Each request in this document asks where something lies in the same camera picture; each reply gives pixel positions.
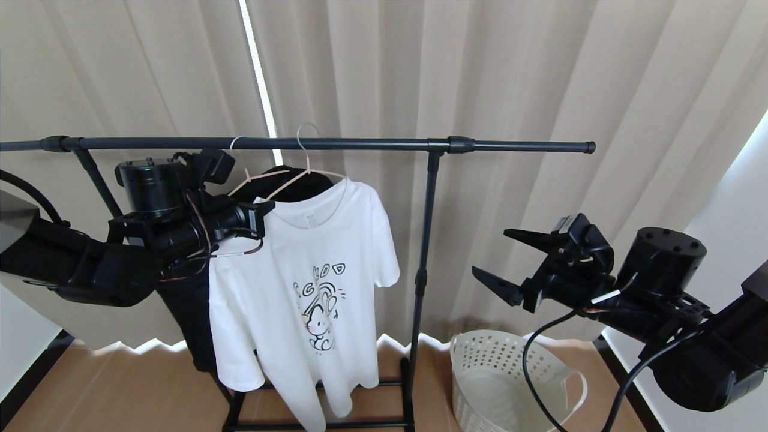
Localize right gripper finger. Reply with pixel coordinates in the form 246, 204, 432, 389
504, 228, 562, 254
472, 267, 529, 307

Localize pink clothes hanger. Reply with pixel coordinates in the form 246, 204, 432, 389
264, 123, 347, 202
228, 137, 289, 197

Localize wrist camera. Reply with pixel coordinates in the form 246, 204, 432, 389
180, 149, 236, 193
549, 213, 616, 277

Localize black clothes rack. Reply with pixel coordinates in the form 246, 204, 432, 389
0, 136, 596, 432

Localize white garment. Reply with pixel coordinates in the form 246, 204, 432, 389
208, 178, 401, 432

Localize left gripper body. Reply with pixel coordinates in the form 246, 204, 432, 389
156, 201, 277, 253

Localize beige curtain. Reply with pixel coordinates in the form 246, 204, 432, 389
0, 0, 768, 361

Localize white laundry basket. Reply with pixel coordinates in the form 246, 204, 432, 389
450, 330, 589, 432

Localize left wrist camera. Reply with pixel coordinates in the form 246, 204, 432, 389
180, 149, 236, 193

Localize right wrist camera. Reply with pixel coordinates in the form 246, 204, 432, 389
549, 213, 616, 277

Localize black shorts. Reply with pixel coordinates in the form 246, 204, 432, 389
157, 167, 337, 373

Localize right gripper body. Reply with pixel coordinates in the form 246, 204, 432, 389
522, 252, 709, 343

